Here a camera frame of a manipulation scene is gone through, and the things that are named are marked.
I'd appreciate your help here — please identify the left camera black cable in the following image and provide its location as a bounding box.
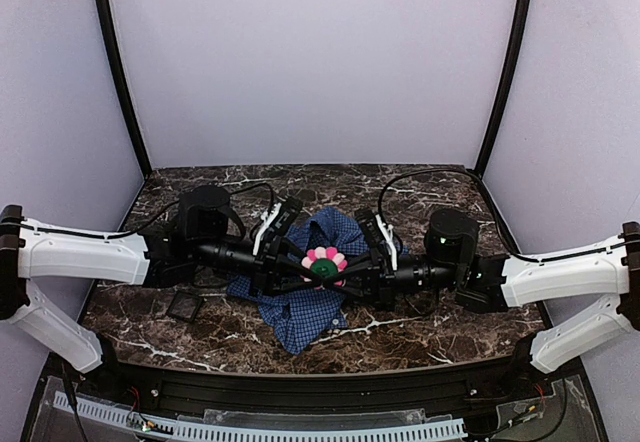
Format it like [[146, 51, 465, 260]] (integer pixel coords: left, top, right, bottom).
[[19, 181, 277, 238]]

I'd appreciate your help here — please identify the left black frame post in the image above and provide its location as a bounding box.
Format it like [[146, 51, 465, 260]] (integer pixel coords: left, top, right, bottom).
[[95, 0, 153, 180]]

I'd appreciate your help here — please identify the camera black cable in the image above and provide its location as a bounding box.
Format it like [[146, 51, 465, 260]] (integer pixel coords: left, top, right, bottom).
[[19, 181, 277, 238], [377, 166, 629, 263]]

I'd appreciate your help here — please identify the black frame post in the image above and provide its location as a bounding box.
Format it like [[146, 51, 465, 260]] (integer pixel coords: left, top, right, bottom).
[[474, 0, 531, 177], [95, 0, 153, 180]]

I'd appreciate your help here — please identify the right camera black cable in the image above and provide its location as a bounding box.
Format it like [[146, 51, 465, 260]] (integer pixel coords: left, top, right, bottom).
[[377, 166, 629, 263]]

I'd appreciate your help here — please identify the right black frame post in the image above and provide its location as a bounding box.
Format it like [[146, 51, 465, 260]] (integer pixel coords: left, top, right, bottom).
[[474, 0, 531, 177]]

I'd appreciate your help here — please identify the black square box base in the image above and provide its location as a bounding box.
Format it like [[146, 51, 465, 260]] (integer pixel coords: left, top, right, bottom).
[[193, 279, 228, 293]]

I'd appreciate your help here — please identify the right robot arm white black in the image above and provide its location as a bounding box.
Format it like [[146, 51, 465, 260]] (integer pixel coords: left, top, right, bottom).
[[304, 209, 639, 374]]

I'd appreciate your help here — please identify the blue checked shirt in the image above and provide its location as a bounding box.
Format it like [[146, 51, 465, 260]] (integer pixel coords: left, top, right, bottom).
[[226, 207, 368, 355]]

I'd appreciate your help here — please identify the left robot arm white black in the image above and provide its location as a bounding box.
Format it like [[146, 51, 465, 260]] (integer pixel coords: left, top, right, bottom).
[[1, 185, 320, 376]]

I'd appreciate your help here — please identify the pink pompom brooch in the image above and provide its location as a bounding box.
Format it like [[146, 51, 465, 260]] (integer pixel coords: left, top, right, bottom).
[[301, 246, 348, 278]]

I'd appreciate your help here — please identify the white slotted cable duct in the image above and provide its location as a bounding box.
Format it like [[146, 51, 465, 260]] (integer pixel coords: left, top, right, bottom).
[[47, 391, 468, 441]]

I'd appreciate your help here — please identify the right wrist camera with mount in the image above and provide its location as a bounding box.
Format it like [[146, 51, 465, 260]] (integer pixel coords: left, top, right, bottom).
[[355, 208, 401, 271]]

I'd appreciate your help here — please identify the black front aluminium rail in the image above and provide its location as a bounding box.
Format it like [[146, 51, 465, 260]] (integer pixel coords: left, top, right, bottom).
[[121, 357, 507, 415]]

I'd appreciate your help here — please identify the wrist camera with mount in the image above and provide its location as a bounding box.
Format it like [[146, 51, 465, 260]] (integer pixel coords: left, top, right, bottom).
[[355, 208, 401, 271], [252, 197, 303, 256]]

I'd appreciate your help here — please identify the black square box lid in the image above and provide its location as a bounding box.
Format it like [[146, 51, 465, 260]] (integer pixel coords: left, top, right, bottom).
[[166, 291, 204, 323]]

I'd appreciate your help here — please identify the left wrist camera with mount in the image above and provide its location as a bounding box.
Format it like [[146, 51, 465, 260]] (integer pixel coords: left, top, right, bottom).
[[252, 197, 303, 256]]

